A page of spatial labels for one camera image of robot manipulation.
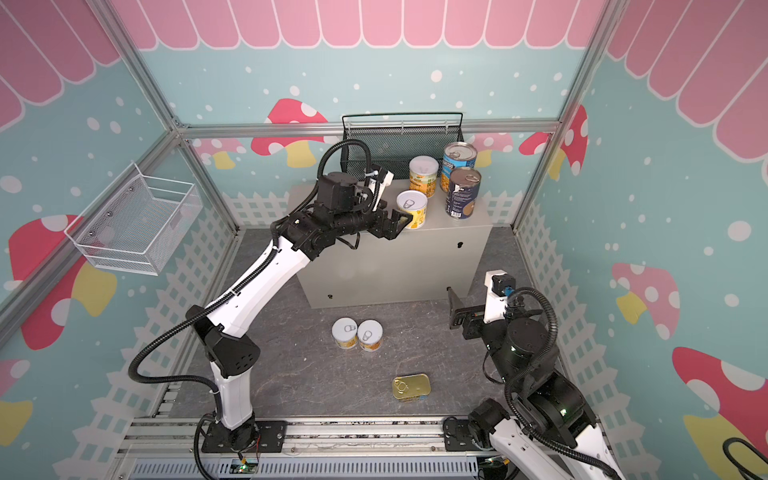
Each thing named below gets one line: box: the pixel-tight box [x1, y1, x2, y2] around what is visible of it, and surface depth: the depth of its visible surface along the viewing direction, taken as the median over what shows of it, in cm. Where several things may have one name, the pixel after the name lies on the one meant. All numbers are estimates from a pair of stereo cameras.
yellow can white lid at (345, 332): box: [331, 316, 358, 350], surface depth 89 cm
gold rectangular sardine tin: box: [392, 374, 431, 399], surface depth 80 cm
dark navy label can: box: [445, 167, 482, 219], surface depth 71 cm
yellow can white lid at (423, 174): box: [408, 155, 439, 199], surface depth 77 cm
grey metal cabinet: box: [288, 185, 317, 220], surface depth 58 cm
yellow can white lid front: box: [396, 189, 428, 230], surface depth 72 cm
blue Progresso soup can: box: [440, 141, 478, 193], surface depth 76 cm
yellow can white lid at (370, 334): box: [357, 318, 384, 353], surface depth 89 cm
